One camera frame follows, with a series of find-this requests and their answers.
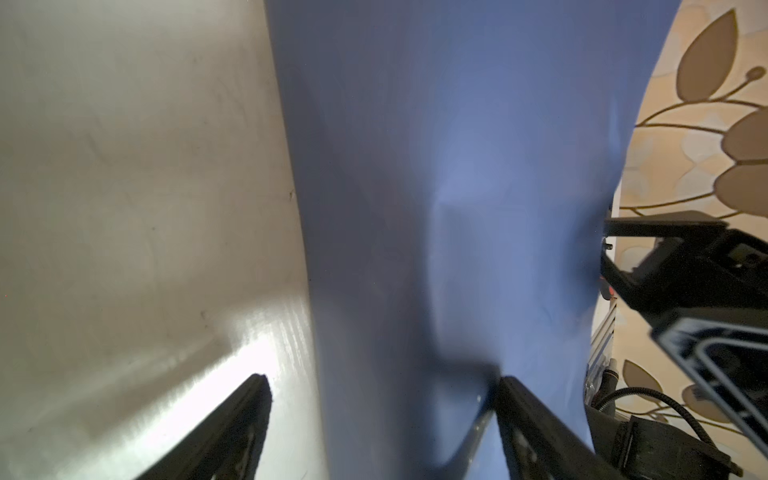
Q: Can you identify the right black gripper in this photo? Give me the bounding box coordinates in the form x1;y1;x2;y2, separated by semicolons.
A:
601;211;767;453

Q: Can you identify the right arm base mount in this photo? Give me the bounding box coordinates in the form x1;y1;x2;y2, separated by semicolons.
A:
584;359;745;480

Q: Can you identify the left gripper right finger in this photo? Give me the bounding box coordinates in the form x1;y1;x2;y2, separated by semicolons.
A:
494;376;621;480

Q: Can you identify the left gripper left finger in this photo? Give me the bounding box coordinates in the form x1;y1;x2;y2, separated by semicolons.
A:
139;374;272;480

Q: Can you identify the blue wrapping paper sheet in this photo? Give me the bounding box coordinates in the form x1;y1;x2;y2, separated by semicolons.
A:
265;1;679;479

